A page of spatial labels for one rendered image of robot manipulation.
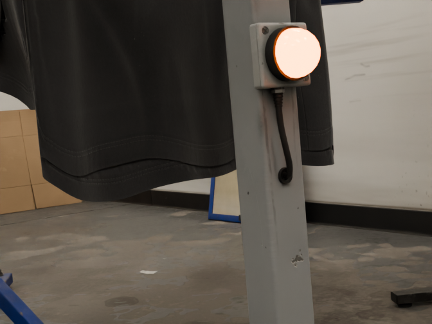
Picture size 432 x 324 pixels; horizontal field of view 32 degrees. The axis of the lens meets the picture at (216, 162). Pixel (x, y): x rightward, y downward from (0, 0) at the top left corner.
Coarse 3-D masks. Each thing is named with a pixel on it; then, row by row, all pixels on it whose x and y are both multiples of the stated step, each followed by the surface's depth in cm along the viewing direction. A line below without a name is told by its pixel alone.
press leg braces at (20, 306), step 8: (0, 280) 194; (0, 288) 192; (8, 288) 194; (0, 296) 191; (8, 296) 191; (16, 296) 193; (0, 304) 191; (8, 304) 190; (16, 304) 191; (24, 304) 192; (8, 312) 191; (16, 312) 189; (24, 312) 190; (32, 312) 191; (16, 320) 190; (24, 320) 188; (32, 320) 189; (40, 320) 191
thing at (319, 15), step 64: (64, 0) 79; (128, 0) 83; (192, 0) 89; (320, 0) 101; (64, 64) 79; (128, 64) 84; (192, 64) 89; (320, 64) 100; (64, 128) 79; (128, 128) 85; (192, 128) 89; (320, 128) 100; (128, 192) 85
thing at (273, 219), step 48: (240, 0) 58; (288, 0) 59; (240, 48) 59; (240, 96) 60; (288, 96) 59; (240, 144) 60; (288, 144) 59; (240, 192) 61; (288, 192) 59; (288, 240) 59; (288, 288) 60
